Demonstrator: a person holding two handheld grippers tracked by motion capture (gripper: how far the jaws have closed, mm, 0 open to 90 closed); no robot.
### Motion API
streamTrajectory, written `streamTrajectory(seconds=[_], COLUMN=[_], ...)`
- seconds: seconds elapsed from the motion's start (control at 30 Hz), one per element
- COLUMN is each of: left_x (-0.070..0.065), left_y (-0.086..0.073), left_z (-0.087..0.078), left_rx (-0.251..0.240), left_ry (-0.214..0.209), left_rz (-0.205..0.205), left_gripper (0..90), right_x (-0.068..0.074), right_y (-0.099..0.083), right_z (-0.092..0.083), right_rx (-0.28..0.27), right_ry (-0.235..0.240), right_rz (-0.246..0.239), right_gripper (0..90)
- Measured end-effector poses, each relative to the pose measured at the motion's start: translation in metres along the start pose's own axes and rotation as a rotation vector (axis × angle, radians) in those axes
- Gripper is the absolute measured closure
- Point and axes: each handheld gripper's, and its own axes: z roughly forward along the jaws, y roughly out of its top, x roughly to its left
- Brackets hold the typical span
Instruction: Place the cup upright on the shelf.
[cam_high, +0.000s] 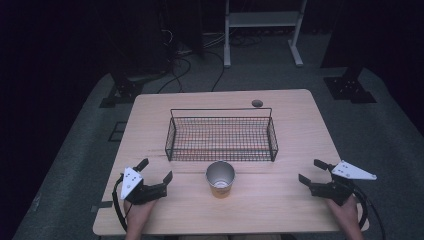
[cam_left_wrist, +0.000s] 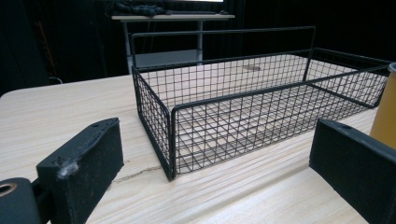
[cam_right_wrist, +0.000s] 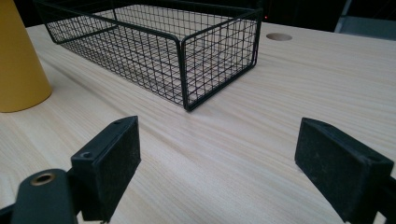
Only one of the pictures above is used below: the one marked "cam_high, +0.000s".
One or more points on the black stand base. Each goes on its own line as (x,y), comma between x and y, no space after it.
(125,90)
(348,87)

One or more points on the person's left hand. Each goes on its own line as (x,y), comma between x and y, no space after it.
(138,215)

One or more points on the white metal table frame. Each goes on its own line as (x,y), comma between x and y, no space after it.
(227,40)

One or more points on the black floor tape outline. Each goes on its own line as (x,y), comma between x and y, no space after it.
(117,132)

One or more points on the person's right hand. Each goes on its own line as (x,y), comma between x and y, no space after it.
(346,215)

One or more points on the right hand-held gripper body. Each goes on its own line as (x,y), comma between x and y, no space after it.
(333,190)

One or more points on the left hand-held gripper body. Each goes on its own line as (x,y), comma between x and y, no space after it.
(151,192)

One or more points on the small grey round cap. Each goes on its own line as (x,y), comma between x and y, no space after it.
(257,103)

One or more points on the orange cup with silver inside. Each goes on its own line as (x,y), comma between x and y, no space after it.
(220,186)

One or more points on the black tape strip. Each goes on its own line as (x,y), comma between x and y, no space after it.
(101,206)

